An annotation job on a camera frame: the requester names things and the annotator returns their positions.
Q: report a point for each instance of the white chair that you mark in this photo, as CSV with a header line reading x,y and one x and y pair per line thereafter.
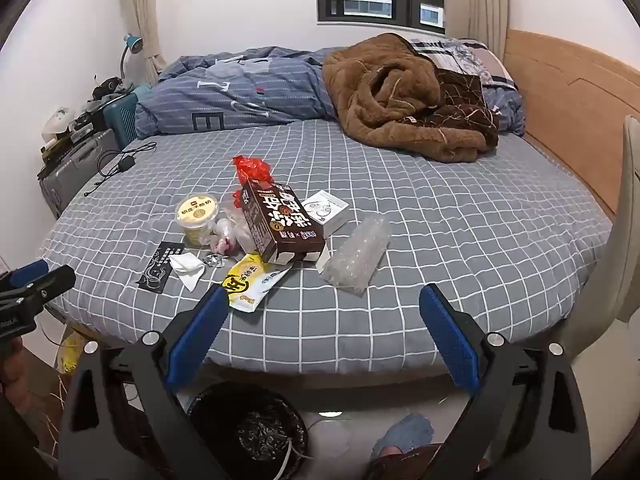
x,y
620,240

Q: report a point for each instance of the trash bin with black liner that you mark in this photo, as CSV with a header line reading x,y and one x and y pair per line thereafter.
x,y
250,430

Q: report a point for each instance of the yellow snack packet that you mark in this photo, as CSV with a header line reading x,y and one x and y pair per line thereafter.
x,y
250,280

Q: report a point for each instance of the bed with grey checked sheet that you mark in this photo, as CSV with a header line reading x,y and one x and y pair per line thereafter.
x,y
425,240

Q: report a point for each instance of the yellow lidded cup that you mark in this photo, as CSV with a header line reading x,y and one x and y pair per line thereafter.
x,y
196,215

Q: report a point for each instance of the blue striped duvet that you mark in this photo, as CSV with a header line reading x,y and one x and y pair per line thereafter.
x,y
240,95

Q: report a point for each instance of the person's right blue slipper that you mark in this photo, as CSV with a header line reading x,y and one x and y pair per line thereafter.
x,y
405,432

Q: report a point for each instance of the white tissue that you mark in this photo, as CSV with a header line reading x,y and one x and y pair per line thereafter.
x,y
187,270

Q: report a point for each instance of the teal ribbed suitcase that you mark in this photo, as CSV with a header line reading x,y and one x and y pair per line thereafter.
x,y
122,115

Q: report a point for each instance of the black bag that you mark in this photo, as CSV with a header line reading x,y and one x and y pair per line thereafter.
x,y
107,87

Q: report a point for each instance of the beige curtain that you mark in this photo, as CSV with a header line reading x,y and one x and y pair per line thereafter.
x,y
147,10
475,0

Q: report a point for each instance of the yellow plastic bag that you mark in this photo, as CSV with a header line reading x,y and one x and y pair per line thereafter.
x,y
70,352

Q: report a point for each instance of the brown fleece blanket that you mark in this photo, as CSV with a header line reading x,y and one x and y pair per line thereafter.
x,y
390,105

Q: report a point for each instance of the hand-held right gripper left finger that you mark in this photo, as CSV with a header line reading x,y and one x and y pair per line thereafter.
x,y
200,332

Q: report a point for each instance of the grey suitcase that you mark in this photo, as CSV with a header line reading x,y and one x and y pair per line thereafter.
x,y
80,165

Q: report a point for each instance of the black printed packet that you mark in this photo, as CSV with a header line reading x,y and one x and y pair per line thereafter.
x,y
157,267

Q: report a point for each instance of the brown carton box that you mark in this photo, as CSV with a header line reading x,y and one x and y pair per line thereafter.
x,y
280,220

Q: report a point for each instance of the small silver foil piece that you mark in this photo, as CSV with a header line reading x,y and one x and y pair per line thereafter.
x,y
214,260

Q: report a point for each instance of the patterned pillow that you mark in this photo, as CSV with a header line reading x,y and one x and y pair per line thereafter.
x,y
470,60

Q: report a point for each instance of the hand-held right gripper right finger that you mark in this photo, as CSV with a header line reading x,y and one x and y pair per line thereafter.
x,y
450,332

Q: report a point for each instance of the blue desk lamp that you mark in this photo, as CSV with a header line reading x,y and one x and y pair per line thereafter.
x,y
132,42

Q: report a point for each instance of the person's left hand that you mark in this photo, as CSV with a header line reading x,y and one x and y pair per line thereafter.
x,y
12,375

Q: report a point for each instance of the small white box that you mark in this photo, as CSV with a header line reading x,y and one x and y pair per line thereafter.
x,y
327,212

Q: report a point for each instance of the clear plastic wrapper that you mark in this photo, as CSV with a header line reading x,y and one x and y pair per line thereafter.
x,y
242,230

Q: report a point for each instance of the white round object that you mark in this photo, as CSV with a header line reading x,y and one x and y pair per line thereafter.
x,y
59,122

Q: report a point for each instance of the clear plastic bag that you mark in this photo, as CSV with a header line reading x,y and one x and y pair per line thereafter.
x,y
225,237

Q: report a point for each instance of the clear bubble wrap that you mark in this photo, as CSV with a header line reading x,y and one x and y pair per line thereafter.
x,y
357,252

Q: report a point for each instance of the red foil wrapper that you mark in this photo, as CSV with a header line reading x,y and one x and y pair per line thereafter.
x,y
252,167

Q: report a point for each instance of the wooden headboard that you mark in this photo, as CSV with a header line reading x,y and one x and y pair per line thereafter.
x,y
565,110

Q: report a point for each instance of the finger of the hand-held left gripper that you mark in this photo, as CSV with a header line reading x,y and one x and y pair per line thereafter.
x,y
55,280
27,272

